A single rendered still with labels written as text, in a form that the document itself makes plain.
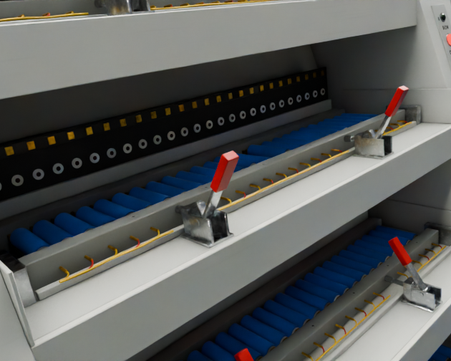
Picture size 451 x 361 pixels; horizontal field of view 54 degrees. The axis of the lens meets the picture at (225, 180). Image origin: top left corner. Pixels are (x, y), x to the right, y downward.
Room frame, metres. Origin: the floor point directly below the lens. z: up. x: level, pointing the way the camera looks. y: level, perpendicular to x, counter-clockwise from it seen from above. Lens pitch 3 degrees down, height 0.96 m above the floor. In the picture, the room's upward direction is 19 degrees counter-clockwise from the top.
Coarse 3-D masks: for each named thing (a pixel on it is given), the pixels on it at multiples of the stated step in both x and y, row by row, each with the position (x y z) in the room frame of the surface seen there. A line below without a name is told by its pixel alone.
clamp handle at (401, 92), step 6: (402, 90) 0.48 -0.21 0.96; (396, 96) 0.49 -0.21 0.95; (402, 96) 0.49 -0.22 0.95; (390, 102) 0.50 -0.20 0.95; (396, 102) 0.49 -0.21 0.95; (390, 108) 0.50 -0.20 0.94; (396, 108) 0.50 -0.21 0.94; (390, 114) 0.50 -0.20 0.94; (384, 120) 0.51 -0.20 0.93; (384, 126) 0.52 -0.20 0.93; (372, 132) 0.53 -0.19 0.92; (378, 132) 0.52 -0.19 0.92; (378, 138) 0.53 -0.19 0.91
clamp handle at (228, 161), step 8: (232, 152) 0.33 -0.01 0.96; (224, 160) 0.32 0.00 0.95; (232, 160) 0.32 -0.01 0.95; (224, 168) 0.32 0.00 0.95; (232, 168) 0.33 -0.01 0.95; (216, 176) 0.33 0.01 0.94; (224, 176) 0.33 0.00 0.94; (216, 184) 0.34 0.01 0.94; (224, 184) 0.34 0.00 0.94; (216, 192) 0.34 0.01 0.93; (208, 200) 0.35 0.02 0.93; (216, 200) 0.35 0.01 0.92; (200, 208) 0.37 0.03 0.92; (208, 208) 0.35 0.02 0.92; (200, 216) 0.37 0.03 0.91; (208, 216) 0.36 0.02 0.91
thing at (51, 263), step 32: (352, 128) 0.58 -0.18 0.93; (288, 160) 0.49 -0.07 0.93; (320, 160) 0.51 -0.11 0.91; (192, 192) 0.42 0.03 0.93; (224, 192) 0.43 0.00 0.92; (256, 192) 0.44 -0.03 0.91; (128, 224) 0.37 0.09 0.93; (160, 224) 0.39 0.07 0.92; (32, 256) 0.33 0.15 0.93; (64, 256) 0.33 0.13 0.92; (96, 256) 0.35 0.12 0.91; (32, 288) 0.32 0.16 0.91
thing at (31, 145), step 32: (224, 96) 0.59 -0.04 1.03; (256, 96) 0.64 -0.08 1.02; (288, 96) 0.68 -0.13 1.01; (320, 96) 0.73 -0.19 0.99; (64, 128) 0.46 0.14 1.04; (96, 128) 0.48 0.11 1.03; (128, 128) 0.51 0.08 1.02; (160, 128) 0.54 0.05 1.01; (192, 128) 0.57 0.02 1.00; (224, 128) 0.60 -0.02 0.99; (0, 160) 0.42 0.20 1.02; (32, 160) 0.44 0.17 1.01; (64, 160) 0.46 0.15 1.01; (128, 160) 0.51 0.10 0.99; (0, 192) 0.43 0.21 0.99
